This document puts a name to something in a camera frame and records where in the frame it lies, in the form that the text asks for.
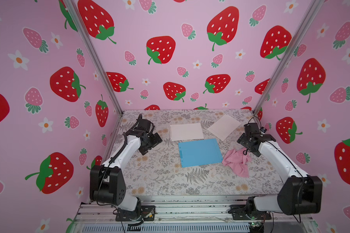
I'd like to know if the pink fluffy cloth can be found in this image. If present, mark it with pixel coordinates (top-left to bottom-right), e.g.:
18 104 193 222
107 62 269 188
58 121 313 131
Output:
222 149 252 178

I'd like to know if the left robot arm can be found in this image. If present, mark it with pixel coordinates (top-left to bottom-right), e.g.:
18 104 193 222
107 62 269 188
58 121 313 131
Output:
89 115 162 212

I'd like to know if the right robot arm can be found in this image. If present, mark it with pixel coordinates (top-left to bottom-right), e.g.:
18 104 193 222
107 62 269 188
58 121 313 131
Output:
237 123 322 216

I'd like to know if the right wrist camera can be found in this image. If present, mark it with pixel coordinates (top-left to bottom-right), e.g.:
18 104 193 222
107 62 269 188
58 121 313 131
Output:
260 127 267 134

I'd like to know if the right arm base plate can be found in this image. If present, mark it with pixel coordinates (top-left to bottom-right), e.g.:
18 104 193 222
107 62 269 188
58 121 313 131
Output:
227 204 272 221

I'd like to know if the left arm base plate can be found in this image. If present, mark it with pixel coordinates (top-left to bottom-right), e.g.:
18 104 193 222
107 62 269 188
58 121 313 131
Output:
115 205 156 221

